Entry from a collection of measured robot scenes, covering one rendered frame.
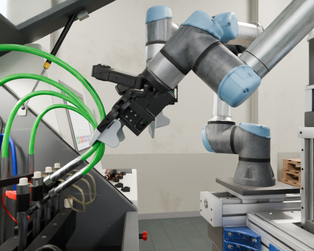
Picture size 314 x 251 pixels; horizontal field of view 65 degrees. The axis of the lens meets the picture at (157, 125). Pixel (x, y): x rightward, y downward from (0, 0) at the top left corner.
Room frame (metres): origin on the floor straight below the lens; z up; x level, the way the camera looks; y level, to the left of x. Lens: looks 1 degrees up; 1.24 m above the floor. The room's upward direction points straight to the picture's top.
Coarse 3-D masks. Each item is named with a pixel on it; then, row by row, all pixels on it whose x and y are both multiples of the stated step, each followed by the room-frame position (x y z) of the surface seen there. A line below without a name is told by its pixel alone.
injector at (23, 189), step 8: (16, 192) 0.54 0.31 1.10; (24, 192) 0.54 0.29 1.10; (16, 200) 0.54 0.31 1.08; (24, 200) 0.54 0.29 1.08; (16, 208) 0.54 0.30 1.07; (24, 208) 0.54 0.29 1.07; (32, 208) 0.55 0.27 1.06; (24, 216) 0.55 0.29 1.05; (24, 224) 0.55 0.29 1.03; (24, 232) 0.55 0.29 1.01; (24, 240) 0.55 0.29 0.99; (24, 248) 0.55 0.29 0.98
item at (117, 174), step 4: (108, 172) 1.38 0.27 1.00; (112, 172) 1.26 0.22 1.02; (116, 172) 1.26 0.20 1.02; (120, 172) 1.41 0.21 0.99; (124, 172) 1.39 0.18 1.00; (104, 176) 1.19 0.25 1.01; (108, 176) 1.21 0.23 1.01; (112, 176) 1.25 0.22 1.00; (116, 176) 1.20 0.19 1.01; (120, 176) 1.20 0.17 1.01; (116, 180) 1.21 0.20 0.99
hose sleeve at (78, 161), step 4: (80, 156) 0.56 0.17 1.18; (72, 160) 0.56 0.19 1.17; (76, 160) 0.55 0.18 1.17; (80, 160) 0.55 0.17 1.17; (68, 164) 0.55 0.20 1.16; (72, 164) 0.55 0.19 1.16; (76, 164) 0.55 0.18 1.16; (80, 164) 0.56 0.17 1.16; (64, 168) 0.55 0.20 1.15; (68, 168) 0.55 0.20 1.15; (72, 168) 0.56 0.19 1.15; (56, 172) 0.55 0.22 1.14; (60, 172) 0.55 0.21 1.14; (64, 172) 0.55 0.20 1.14; (68, 172) 0.56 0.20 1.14; (52, 176) 0.55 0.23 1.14; (56, 176) 0.55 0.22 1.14; (60, 176) 0.55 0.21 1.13; (52, 180) 0.55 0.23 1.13; (56, 180) 0.56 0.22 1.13
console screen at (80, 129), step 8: (72, 88) 1.25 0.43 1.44; (80, 96) 1.42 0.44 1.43; (72, 112) 1.13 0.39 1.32; (72, 120) 1.09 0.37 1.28; (80, 120) 1.26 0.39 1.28; (72, 128) 1.06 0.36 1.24; (80, 128) 1.22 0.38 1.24; (88, 128) 1.42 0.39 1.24; (72, 136) 1.04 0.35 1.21; (80, 136) 1.18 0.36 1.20; (88, 136) 1.37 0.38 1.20; (80, 144) 1.14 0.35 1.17; (88, 144) 1.32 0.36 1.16; (80, 152) 1.11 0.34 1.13
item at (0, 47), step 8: (0, 48) 0.54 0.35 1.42; (8, 48) 0.55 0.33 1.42; (16, 48) 0.55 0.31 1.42; (24, 48) 0.55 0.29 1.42; (32, 48) 0.55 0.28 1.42; (40, 56) 0.55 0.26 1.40; (48, 56) 0.55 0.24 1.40; (64, 64) 0.55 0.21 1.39; (72, 72) 0.56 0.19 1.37; (80, 80) 0.56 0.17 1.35; (88, 88) 0.56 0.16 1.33; (96, 96) 0.56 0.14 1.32; (96, 104) 0.56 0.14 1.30; (104, 112) 0.56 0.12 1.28; (96, 144) 0.56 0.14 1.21; (88, 152) 0.56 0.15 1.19
